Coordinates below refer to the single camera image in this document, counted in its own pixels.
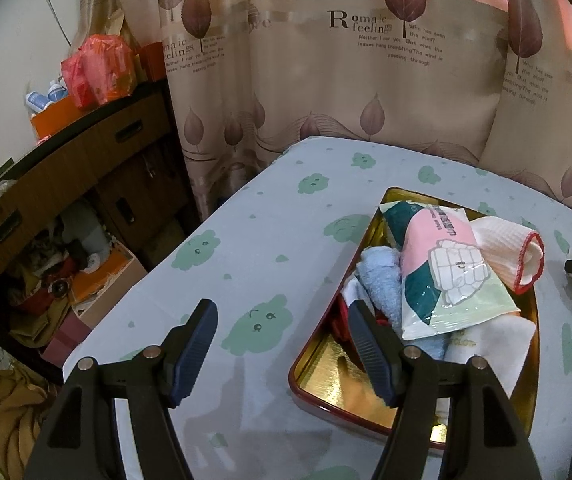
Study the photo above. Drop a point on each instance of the yellow cloth pile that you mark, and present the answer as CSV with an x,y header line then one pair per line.
x,y
25,400

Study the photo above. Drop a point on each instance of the cloud pattern tablecloth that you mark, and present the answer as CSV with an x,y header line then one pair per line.
x,y
277,252

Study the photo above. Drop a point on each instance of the wet wipes pack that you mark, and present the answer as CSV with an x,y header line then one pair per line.
x,y
447,284

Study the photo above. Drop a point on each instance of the red gold toffee tin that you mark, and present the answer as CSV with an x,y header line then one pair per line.
x,y
329,385

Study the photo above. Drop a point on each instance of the white sock red trim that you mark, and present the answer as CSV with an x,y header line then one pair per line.
x,y
515,253

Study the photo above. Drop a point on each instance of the dark wooden cabinet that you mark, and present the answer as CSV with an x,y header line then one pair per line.
x,y
63,168

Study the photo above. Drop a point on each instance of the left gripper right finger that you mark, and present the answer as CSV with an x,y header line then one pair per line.
x,y
484,437

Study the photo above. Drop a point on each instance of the leaf pattern beige curtain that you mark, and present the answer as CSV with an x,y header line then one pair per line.
x,y
484,82

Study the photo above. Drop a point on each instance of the cardboard box with clutter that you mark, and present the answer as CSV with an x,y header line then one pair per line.
x,y
65,281

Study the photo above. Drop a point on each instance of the orange box on cabinet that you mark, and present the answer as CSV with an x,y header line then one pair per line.
x,y
57,116

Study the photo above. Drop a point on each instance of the blue towel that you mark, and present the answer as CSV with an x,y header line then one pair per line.
x,y
379,273

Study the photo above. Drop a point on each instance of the red white garment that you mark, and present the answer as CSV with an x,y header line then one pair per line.
x,y
352,290

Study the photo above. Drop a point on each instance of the red plastic bag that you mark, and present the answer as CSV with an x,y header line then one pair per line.
x,y
101,71

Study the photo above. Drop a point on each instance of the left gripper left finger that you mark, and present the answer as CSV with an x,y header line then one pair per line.
x,y
80,440

